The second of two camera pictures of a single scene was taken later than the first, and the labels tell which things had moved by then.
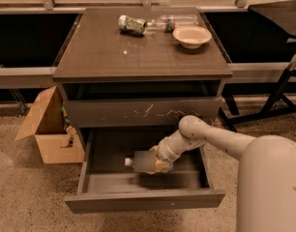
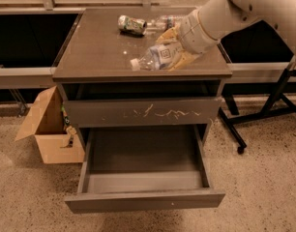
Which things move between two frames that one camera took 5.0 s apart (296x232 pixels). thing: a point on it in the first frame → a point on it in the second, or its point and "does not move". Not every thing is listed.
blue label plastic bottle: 143,161 → 156,57
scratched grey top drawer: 146,112 does not move
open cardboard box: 45,123 does not move
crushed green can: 133,25 does not move
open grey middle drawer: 106,185 does not move
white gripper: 162,153 → 193,35
